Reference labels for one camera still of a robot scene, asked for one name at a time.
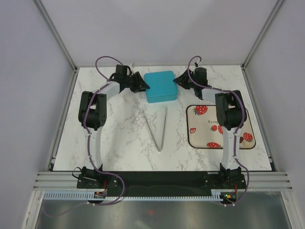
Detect strawberry print tray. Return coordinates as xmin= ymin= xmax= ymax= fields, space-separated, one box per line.
xmin=186 ymin=105 xmax=256 ymax=149

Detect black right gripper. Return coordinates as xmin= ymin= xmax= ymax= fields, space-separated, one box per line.
xmin=173 ymin=70 xmax=197 ymax=91

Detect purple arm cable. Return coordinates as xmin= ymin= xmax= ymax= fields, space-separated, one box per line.
xmin=187 ymin=56 xmax=250 ymax=206
xmin=83 ymin=55 xmax=127 ymax=206

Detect metal tongs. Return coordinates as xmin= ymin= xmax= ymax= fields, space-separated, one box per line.
xmin=142 ymin=106 xmax=168 ymax=154

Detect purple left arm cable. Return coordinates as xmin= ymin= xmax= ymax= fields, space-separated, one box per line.
xmin=83 ymin=55 xmax=127 ymax=206

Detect teal chocolate box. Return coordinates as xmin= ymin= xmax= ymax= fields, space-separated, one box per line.
xmin=146 ymin=91 xmax=178 ymax=103

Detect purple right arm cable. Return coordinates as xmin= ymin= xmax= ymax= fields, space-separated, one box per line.
xmin=187 ymin=56 xmax=250 ymax=206

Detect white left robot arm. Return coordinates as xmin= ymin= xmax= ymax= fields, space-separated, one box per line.
xmin=77 ymin=64 xmax=150 ymax=188

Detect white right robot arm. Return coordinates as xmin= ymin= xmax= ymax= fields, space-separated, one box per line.
xmin=173 ymin=67 xmax=249 ymax=189

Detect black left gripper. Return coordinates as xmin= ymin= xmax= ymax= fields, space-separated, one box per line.
xmin=124 ymin=73 xmax=150 ymax=94

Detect teal box lid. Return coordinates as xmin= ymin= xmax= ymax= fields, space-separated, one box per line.
xmin=144 ymin=71 xmax=178 ymax=92

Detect white slotted cable duct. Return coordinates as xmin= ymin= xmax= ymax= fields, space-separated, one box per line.
xmin=43 ymin=189 xmax=237 ymax=201

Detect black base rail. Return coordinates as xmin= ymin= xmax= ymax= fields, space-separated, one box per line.
xmin=76 ymin=170 xmax=246 ymax=197

